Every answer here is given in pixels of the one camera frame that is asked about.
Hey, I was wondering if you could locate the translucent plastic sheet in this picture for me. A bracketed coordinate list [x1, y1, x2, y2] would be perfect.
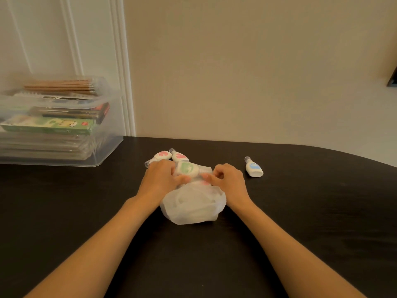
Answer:
[160, 164, 227, 226]

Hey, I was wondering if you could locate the person's left hand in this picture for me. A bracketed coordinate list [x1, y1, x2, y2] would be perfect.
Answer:
[135, 159, 193, 210]

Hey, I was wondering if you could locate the bundle of wooden pencils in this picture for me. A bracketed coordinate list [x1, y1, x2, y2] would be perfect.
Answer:
[24, 79, 97, 95]

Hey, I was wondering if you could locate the person's right forearm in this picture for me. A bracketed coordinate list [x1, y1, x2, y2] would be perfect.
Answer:
[234, 203, 368, 298]

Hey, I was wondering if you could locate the person's left forearm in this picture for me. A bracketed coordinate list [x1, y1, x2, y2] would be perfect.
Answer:
[24, 198, 153, 298]

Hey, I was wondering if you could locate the clear plastic storage bin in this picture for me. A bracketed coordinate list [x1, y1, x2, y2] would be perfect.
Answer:
[0, 76, 124, 167]

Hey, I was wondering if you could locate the white blue correction tape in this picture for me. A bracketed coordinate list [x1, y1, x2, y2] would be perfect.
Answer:
[244, 156, 264, 178]

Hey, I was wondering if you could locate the person's right hand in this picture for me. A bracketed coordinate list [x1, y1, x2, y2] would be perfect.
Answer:
[202, 163, 254, 211]

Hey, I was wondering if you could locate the white green correction tape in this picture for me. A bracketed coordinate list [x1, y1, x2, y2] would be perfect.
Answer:
[173, 161, 202, 179]

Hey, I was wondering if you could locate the green pencil box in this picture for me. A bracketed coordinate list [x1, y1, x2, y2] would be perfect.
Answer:
[0, 115, 97, 135]

